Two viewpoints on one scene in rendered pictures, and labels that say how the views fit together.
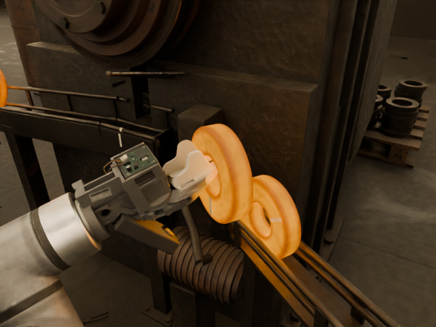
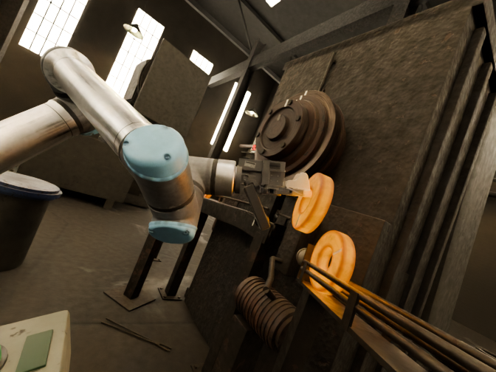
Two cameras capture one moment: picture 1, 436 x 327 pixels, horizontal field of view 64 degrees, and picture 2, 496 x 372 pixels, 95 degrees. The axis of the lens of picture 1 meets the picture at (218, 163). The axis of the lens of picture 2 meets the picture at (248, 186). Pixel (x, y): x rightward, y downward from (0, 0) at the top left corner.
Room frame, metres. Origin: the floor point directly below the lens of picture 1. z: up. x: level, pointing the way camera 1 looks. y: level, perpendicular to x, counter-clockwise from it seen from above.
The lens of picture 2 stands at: (-0.12, -0.09, 0.78)
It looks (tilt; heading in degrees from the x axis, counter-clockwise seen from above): 3 degrees up; 25
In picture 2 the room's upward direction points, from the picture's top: 22 degrees clockwise
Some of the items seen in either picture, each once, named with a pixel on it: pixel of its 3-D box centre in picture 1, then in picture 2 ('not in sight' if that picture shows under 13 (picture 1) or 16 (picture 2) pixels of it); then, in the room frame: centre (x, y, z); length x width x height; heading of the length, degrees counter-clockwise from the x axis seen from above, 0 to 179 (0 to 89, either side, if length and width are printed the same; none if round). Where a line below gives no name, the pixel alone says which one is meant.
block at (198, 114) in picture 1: (202, 153); (297, 243); (0.80, 0.04, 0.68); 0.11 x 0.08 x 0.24; 150
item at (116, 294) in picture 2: not in sight; (152, 235); (0.93, 0.84, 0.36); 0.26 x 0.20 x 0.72; 95
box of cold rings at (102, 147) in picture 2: not in sight; (84, 164); (1.67, 2.98, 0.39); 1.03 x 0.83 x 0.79; 154
